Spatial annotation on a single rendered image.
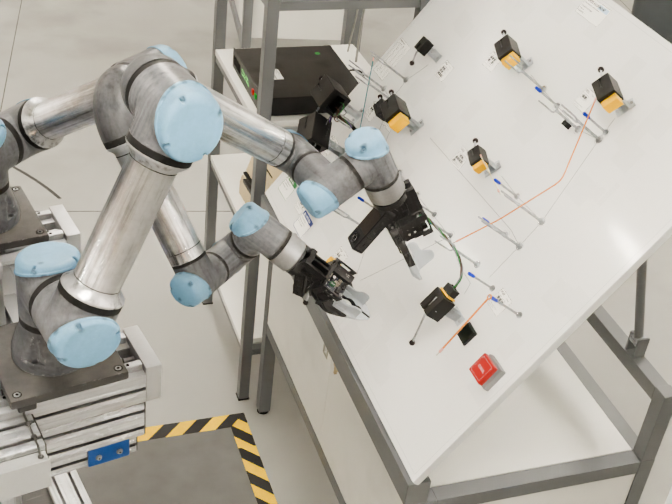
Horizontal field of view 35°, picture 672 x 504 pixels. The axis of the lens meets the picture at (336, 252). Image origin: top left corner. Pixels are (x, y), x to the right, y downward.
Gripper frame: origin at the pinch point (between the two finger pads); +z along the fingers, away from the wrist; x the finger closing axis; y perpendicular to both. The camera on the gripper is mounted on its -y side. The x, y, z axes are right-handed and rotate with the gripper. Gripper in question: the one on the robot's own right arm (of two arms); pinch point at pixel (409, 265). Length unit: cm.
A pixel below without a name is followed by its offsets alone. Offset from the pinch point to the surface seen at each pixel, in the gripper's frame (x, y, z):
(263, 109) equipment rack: 97, -15, 13
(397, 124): 54, 15, 6
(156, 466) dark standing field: 67, -97, 94
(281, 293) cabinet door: 76, -35, 60
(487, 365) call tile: -19.4, 5.1, 17.0
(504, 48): 44, 44, -7
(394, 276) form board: 24.3, -3.2, 24.7
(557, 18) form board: 49, 59, -4
